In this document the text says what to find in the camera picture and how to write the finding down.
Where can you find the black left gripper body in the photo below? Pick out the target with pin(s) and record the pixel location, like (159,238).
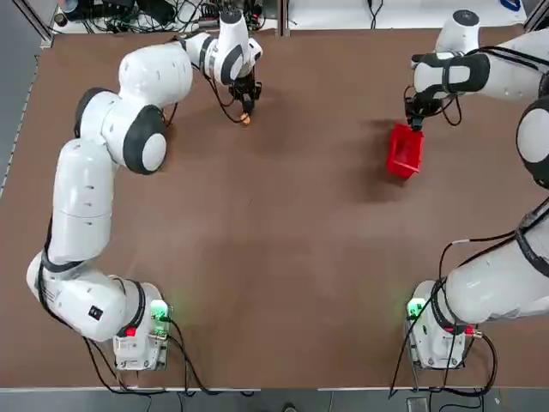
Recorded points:
(245,88)

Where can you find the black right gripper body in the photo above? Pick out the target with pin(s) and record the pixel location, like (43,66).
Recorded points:
(418,105)

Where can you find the small dark bottle orange cap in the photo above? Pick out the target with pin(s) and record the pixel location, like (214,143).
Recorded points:
(245,119)

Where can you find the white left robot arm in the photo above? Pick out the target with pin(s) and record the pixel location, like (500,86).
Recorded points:
(86,206)

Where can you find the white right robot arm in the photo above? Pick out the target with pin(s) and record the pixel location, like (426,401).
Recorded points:
(493,283)

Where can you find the red plastic storage box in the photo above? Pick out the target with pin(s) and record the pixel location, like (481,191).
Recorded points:
(405,152)

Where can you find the power strip with plugs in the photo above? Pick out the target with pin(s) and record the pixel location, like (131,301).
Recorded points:
(210,13)

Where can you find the grey foot pedal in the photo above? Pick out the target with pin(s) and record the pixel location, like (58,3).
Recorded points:
(416,404)

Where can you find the aluminium frame post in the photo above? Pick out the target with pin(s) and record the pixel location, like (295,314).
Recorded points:
(281,17)

